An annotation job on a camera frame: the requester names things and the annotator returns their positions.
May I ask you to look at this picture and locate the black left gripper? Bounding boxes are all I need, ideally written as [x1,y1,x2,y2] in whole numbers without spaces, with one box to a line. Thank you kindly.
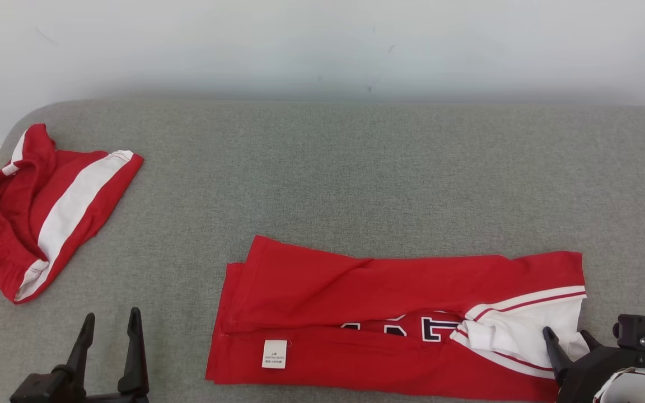
[10,307,150,403]

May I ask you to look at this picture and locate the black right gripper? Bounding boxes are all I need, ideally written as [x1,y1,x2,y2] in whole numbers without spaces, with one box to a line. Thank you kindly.
[542,326,645,403]

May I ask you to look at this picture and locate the red shorts with white stripe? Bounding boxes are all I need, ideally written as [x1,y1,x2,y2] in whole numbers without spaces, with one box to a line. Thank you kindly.
[0,123,145,305]

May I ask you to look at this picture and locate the red white number 23 jersey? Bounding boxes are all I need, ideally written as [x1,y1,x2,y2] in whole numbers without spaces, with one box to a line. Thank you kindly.
[205,235,591,403]

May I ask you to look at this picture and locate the grey fabric sofa seat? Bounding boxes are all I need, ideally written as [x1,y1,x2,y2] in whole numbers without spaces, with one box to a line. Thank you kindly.
[0,99,645,403]

